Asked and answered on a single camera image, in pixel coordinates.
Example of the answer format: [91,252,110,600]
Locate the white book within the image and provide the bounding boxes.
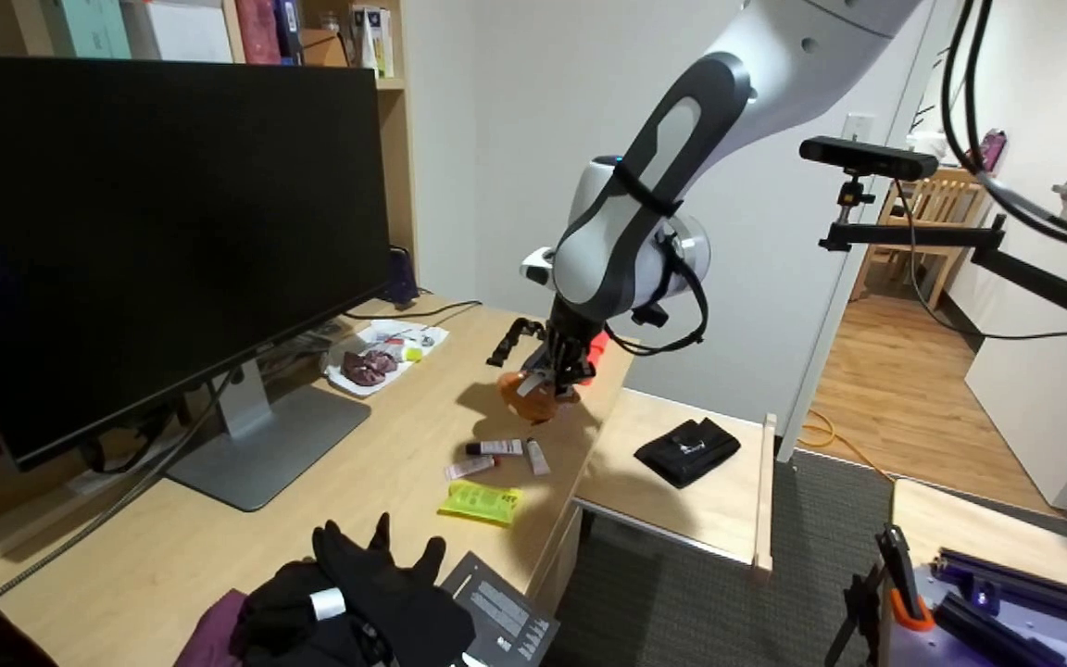
[142,0,238,66]

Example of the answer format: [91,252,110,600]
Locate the white plate with dark food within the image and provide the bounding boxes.
[318,316,450,400]

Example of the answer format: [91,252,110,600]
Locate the brown box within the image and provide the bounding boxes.
[300,23,354,69]

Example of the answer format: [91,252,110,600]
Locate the wooden sliding tray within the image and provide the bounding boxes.
[567,385,783,574]

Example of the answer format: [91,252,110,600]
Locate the maroon book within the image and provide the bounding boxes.
[233,0,285,66]

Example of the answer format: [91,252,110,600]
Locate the teal book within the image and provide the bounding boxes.
[55,0,137,64]

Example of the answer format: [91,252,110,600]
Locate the black pouch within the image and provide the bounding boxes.
[628,413,743,494]

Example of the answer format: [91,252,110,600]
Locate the dark grey floor mat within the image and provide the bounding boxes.
[555,447,895,667]

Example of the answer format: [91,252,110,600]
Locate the white cabinet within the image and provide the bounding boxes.
[958,285,1067,512]

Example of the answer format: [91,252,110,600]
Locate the orange handled tool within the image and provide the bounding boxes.
[875,522,937,638]

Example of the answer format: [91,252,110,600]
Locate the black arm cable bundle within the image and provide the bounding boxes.
[937,0,1067,254]

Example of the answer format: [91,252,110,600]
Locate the black gloves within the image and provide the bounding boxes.
[228,512,476,667]

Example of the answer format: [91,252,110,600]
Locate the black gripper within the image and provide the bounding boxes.
[516,306,607,400]

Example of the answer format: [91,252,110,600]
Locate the purple cloth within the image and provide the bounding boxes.
[173,585,253,667]

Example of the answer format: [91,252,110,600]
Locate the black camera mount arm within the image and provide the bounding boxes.
[817,179,1067,363]

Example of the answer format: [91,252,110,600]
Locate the purple tool case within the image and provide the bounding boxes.
[889,546,1067,667]

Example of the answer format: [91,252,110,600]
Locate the blue book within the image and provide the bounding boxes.
[270,0,308,66]

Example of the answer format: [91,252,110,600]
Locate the green packet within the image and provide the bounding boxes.
[433,478,527,529]

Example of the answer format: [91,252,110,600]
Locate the pink bottle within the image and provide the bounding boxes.
[973,124,1010,173]

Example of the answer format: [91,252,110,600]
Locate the black computer monitor with stand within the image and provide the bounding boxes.
[0,53,396,513]

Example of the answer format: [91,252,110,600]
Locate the black stereo camera bar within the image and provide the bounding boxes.
[796,134,941,185]

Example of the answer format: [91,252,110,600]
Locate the dark grey box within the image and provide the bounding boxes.
[433,549,563,667]

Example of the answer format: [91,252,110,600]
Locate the dark purple bottle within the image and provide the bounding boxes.
[383,242,421,312]

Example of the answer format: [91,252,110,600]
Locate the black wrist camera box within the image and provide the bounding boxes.
[628,297,675,328]

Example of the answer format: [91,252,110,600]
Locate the black elongated case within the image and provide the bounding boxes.
[486,316,548,371]

